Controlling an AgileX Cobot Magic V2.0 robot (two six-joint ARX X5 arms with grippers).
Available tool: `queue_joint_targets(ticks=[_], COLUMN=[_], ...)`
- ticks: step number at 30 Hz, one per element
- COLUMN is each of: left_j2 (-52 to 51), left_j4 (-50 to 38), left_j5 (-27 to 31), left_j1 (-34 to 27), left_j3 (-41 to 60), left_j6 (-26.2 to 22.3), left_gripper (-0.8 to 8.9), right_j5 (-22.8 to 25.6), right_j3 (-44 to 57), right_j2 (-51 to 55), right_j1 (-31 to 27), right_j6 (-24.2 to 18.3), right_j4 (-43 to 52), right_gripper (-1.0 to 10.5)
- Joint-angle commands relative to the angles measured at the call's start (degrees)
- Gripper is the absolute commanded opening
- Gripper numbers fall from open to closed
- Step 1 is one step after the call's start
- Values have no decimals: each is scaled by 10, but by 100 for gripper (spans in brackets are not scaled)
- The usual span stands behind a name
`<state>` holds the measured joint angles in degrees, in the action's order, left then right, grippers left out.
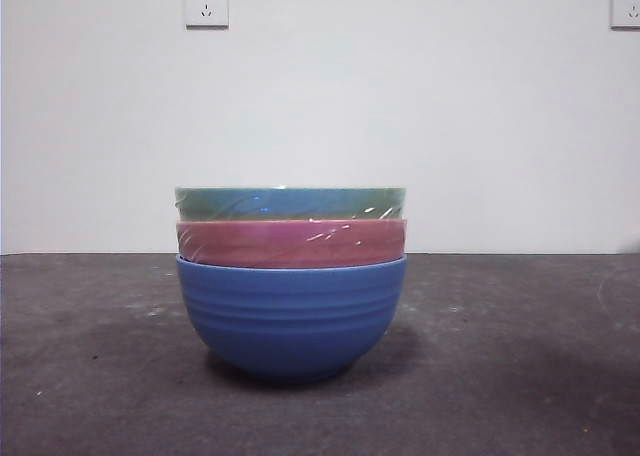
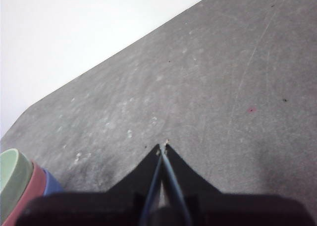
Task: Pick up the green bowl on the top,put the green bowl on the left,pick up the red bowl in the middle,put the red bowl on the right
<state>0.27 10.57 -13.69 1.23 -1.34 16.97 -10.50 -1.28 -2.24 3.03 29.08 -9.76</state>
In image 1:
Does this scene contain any red ribbed bowl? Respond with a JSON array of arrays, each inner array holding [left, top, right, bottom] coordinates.
[[175, 217, 409, 270]]

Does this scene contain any white wall socket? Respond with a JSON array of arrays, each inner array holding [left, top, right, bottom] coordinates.
[[609, 0, 640, 31], [184, 0, 231, 30]]

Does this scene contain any blue ribbed bowl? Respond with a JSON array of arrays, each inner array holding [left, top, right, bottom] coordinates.
[[174, 253, 409, 384]]

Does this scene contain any green ribbed bowl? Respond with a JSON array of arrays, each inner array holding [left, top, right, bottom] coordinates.
[[174, 185, 410, 223]]

